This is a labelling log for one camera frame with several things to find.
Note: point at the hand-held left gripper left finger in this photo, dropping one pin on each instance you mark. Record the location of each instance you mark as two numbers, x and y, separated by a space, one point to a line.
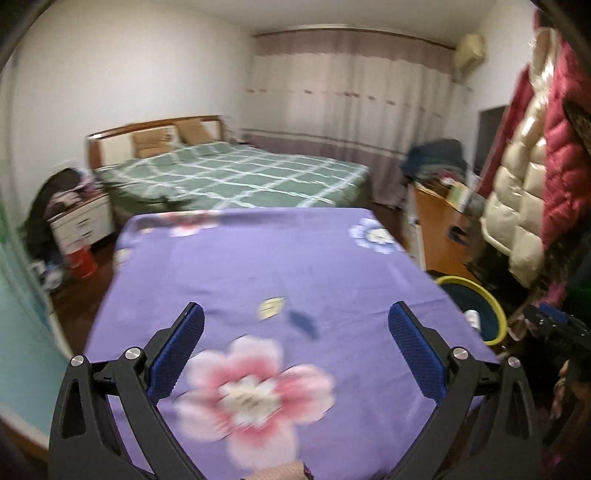
178 350

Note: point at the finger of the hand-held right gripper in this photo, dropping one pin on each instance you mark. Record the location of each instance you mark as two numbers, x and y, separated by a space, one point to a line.
551 314

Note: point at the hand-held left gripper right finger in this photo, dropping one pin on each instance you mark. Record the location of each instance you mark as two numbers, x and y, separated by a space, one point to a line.
415 350

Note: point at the yellow rimmed trash bin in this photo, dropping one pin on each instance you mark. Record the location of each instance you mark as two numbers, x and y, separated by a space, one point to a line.
461 295

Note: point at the person's right forearm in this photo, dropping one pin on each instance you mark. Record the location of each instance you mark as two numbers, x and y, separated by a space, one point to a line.
561 387

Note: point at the cream puffer jacket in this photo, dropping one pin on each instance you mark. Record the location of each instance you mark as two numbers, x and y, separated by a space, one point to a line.
517 207

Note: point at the red bucket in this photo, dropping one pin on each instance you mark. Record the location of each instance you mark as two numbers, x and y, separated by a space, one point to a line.
83 263

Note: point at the wooden desk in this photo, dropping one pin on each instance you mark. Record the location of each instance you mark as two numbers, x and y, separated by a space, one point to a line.
438 217

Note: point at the purple floral tablecloth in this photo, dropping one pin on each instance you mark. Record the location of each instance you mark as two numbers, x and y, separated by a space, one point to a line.
286 267

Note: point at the pink quilted jacket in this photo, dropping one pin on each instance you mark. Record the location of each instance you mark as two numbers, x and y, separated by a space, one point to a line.
568 161

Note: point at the green framed card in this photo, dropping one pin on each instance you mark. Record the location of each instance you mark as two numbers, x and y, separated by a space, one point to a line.
457 193

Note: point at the glass sliding wardrobe door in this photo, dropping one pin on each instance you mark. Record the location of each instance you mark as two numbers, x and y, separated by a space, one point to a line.
23 323

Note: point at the white nightstand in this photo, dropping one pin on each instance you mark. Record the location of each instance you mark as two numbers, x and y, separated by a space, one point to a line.
81 221

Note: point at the black television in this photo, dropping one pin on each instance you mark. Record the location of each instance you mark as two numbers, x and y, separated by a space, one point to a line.
491 138

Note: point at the bed with green plaid cover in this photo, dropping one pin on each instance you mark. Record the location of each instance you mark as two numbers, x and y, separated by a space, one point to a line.
240 175

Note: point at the pile of folded clothes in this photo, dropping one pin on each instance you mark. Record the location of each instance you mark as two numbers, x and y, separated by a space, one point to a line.
434 161

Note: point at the dark clothes heap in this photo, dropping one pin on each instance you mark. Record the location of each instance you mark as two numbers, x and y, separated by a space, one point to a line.
41 207

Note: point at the red hanging jacket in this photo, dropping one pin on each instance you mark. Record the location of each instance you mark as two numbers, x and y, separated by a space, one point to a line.
517 115

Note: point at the brown pillow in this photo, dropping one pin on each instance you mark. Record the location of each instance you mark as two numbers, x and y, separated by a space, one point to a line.
194 131
152 143

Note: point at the pink and beige curtain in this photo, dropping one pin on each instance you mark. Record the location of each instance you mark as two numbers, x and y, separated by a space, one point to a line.
346 101

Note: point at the beige air conditioner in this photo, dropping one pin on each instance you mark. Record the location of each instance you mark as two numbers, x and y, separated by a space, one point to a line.
468 53

